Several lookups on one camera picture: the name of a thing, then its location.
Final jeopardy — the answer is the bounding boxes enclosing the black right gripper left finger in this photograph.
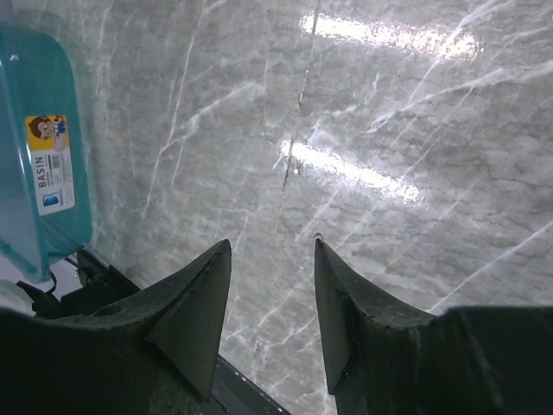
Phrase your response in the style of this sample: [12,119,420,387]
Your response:
[0,239,232,415]

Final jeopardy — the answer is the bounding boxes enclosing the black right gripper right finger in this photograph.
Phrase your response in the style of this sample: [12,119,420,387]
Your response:
[315,240,552,414]

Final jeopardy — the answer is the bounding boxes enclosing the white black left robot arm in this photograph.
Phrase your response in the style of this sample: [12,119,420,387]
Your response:
[0,280,35,316]

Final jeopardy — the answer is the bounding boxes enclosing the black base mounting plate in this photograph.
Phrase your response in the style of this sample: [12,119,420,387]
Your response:
[16,248,293,415]

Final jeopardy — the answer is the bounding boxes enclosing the teal plastic bin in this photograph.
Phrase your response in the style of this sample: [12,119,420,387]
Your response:
[1,22,92,284]

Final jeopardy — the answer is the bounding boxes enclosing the white basin product label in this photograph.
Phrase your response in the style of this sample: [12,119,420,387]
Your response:
[25,115,76,216]

